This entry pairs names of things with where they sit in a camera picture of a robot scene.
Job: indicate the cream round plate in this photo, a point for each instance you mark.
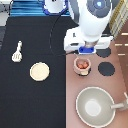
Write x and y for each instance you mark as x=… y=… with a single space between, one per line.
x=39 y=71

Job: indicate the grey frying pan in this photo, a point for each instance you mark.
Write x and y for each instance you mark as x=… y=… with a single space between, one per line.
x=96 y=107

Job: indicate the black burner back right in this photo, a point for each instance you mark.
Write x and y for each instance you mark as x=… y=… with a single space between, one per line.
x=103 y=52

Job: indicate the black burner front right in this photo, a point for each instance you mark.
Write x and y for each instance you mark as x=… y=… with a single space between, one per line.
x=106 y=68

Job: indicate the black burner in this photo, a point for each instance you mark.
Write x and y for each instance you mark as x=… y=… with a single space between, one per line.
x=106 y=68
x=103 y=52

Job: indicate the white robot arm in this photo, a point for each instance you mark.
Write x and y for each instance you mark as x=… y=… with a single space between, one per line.
x=91 y=17

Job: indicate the black table mat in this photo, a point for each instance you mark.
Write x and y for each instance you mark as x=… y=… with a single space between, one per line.
x=24 y=102

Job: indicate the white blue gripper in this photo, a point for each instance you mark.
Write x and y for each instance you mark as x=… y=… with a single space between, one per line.
x=84 y=50

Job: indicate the pink pot with food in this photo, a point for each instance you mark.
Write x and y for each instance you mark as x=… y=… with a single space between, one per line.
x=82 y=66

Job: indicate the pink stove top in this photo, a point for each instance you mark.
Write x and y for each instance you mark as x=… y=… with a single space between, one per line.
x=113 y=84

